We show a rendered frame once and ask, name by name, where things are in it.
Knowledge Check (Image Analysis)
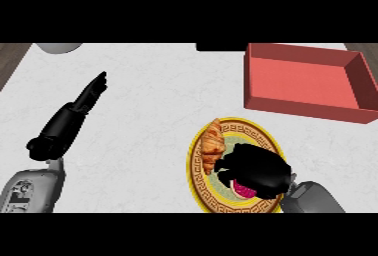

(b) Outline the pale grey round object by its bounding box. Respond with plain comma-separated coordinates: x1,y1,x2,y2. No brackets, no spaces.
34,43,84,55

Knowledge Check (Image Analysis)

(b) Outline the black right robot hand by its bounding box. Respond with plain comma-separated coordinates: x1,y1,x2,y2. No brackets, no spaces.
213,142,294,200

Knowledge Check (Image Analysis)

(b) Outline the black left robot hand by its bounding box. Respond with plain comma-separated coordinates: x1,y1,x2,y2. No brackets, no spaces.
25,70,109,162

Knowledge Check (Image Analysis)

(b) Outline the black flat object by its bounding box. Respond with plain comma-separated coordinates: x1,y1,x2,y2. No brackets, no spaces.
195,43,248,52

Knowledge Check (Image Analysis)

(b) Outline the red cardboard box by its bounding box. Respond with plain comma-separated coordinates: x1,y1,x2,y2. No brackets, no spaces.
242,43,378,125

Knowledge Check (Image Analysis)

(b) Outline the golden brown croissant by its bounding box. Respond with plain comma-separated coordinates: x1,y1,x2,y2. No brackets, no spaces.
199,117,227,176

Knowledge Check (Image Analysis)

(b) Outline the pink cupcake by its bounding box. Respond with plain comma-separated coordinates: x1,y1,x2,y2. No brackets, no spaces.
229,179,258,200

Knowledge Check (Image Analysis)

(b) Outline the yellow patterned plate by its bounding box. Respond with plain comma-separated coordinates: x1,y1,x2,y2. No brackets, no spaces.
185,116,288,214

